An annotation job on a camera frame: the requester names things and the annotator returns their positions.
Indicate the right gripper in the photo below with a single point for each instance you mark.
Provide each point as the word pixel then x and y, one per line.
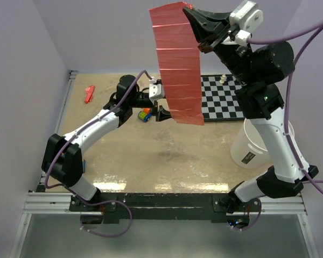
pixel 206 25

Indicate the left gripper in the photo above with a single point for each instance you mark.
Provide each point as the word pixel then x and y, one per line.
pixel 162 114

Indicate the red trash bag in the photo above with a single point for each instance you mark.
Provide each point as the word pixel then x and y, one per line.
pixel 179 62

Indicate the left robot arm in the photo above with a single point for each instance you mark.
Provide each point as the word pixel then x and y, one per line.
pixel 63 154

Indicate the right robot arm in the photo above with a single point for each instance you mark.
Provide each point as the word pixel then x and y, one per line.
pixel 258 71

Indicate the white trash bin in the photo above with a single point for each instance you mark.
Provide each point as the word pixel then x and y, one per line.
pixel 260 141

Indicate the colourful toy block car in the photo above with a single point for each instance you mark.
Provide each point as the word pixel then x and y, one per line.
pixel 145 114

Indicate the white chess piece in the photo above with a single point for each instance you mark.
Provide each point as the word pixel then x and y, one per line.
pixel 223 78

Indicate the black white chessboard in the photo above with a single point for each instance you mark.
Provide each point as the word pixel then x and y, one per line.
pixel 219 102

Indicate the small folded red bag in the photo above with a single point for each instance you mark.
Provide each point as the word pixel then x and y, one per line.
pixel 89 93

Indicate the yellow blue toy blocks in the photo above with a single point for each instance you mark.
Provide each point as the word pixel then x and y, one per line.
pixel 83 166

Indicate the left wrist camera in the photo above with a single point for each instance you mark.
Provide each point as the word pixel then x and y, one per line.
pixel 156 89

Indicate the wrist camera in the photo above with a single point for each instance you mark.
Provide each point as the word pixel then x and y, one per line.
pixel 244 20
pixel 156 89

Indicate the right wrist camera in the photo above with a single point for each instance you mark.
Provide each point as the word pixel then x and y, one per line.
pixel 244 20

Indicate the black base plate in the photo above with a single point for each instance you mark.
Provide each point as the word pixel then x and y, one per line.
pixel 111 208

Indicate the aluminium left side rail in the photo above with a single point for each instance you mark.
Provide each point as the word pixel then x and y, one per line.
pixel 72 76

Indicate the aluminium rail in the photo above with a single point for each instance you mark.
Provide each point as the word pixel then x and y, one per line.
pixel 72 76
pixel 59 203

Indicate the aluminium front rail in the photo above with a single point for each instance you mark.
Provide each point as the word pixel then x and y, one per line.
pixel 59 203

